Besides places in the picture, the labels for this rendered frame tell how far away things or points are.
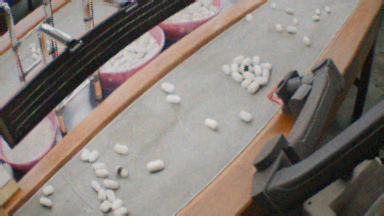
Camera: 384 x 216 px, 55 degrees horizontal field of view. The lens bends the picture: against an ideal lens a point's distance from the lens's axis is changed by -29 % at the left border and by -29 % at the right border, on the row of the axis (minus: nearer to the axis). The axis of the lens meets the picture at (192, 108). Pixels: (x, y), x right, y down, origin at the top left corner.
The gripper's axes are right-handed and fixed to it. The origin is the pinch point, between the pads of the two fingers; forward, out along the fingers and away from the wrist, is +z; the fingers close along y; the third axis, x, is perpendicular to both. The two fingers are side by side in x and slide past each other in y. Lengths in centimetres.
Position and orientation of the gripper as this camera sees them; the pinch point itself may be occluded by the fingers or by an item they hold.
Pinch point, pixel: (270, 96)
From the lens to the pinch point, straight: 119.3
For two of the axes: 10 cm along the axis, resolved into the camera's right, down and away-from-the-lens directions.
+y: -6.3, 5.6, -5.4
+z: -5.6, 1.5, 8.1
